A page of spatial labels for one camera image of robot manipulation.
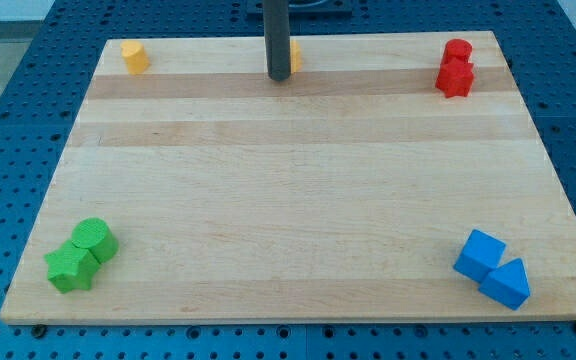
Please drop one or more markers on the light wooden board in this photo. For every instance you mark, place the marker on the light wooden board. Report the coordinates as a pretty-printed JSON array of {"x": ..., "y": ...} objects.
[{"x": 343, "y": 194}]

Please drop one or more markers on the yellow block behind rod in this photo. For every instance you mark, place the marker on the yellow block behind rod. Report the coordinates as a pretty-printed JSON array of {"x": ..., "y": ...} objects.
[{"x": 296, "y": 61}]

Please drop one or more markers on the red star block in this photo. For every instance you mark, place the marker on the red star block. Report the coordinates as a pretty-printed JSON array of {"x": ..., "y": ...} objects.
[{"x": 455, "y": 78}]

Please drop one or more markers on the yellow heart block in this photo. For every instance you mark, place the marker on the yellow heart block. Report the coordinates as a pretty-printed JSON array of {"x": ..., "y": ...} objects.
[{"x": 135, "y": 57}]

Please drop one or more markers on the green cylinder block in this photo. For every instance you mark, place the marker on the green cylinder block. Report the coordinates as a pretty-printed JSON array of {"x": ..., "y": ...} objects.
[{"x": 94, "y": 235}]

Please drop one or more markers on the blue cube block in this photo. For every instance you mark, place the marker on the blue cube block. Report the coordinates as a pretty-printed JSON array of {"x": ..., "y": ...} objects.
[{"x": 479, "y": 256}]

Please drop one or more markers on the red cylinder block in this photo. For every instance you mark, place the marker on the red cylinder block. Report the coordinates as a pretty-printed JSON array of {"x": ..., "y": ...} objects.
[{"x": 457, "y": 49}]

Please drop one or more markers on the green star block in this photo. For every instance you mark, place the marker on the green star block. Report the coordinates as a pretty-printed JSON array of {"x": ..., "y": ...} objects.
[{"x": 71, "y": 268}]

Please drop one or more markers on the blue triangular prism block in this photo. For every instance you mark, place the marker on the blue triangular prism block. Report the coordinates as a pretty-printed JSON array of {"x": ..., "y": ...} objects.
[{"x": 508, "y": 284}]

